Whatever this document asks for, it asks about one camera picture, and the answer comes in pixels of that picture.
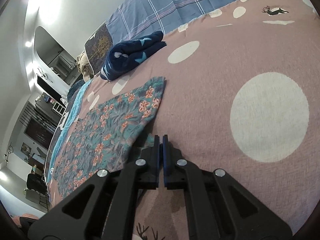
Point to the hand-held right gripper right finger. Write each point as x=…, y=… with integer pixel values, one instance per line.
x=165, y=155

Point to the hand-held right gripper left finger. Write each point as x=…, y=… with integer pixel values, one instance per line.
x=153, y=160

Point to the teal floral shirt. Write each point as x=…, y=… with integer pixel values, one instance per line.
x=112, y=125

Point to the beige clothes pile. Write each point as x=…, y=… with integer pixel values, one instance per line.
x=83, y=67

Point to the light blue blanket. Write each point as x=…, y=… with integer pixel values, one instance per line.
x=72, y=110

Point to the navy star print fleece garment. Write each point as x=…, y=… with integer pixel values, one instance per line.
x=130, y=55

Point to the navy white print blanket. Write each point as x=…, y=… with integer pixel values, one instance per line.
x=75, y=88

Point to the black chair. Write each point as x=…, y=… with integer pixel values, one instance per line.
x=35, y=181

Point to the dark tree print pillow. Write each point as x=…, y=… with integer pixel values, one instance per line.
x=100, y=45

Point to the blue plaid pillow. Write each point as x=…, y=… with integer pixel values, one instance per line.
x=175, y=2

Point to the ceiling spot light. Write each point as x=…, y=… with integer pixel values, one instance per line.
x=28, y=43

